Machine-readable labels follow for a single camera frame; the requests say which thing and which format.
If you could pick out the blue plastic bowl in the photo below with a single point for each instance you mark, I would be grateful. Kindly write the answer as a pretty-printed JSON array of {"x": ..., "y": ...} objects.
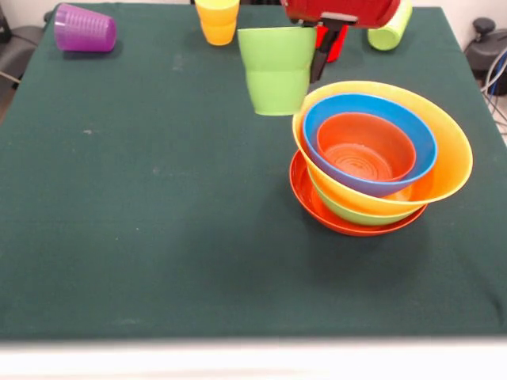
[{"x": 416, "y": 118}]

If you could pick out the black rounded stand foot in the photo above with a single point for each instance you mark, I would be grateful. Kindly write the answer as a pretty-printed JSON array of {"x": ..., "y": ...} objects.
[
  {"x": 20, "y": 51},
  {"x": 485, "y": 43}
]

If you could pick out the red plastic cup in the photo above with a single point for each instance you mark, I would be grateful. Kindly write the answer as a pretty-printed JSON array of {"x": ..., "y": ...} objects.
[{"x": 336, "y": 45}]

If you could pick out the lime green plastic cup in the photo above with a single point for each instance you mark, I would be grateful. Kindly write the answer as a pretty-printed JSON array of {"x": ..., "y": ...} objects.
[{"x": 390, "y": 31}]

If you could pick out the small red plastic bowl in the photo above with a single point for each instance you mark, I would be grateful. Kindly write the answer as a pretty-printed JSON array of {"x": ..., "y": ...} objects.
[{"x": 364, "y": 134}]

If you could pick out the yellow plastic cup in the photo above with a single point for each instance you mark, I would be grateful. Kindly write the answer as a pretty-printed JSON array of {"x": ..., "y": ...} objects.
[{"x": 217, "y": 23}]

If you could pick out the large orange plastic bowl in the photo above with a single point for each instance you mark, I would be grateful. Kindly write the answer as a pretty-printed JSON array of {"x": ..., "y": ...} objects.
[{"x": 447, "y": 138}]

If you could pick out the dark green tablecloth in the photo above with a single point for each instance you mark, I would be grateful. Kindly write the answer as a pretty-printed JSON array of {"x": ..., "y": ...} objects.
[{"x": 158, "y": 237}]

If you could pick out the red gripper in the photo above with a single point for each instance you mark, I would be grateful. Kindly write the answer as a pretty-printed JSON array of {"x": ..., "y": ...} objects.
[{"x": 356, "y": 10}]

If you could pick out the green plastic bowl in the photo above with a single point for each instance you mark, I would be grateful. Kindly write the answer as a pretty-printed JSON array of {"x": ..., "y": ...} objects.
[{"x": 348, "y": 213}]

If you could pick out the purple plastic cup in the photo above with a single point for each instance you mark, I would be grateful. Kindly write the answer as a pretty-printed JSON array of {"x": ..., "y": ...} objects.
[{"x": 85, "y": 29}]

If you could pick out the wide red plastic bowl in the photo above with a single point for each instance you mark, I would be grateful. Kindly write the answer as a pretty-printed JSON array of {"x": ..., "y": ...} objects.
[{"x": 301, "y": 190}]

